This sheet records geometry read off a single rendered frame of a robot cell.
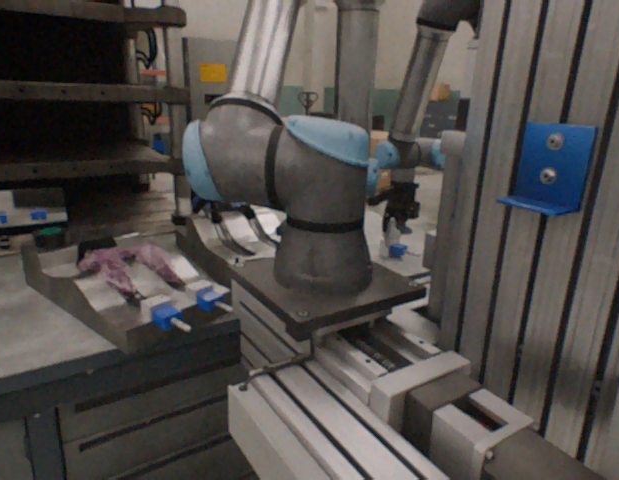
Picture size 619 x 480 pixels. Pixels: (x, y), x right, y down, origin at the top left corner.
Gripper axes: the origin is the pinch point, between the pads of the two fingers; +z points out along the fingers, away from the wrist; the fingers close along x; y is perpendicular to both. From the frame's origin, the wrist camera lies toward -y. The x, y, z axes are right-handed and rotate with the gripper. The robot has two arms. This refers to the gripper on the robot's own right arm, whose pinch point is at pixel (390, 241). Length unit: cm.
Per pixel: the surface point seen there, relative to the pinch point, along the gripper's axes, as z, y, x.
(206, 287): -3, -5, -68
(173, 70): -50, -76, -28
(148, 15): -67, -80, -33
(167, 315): -2, -1, -80
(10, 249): 6, -90, -81
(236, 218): -8.0, -31.9, -37.2
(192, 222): -8, -37, -49
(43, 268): -3, -41, -88
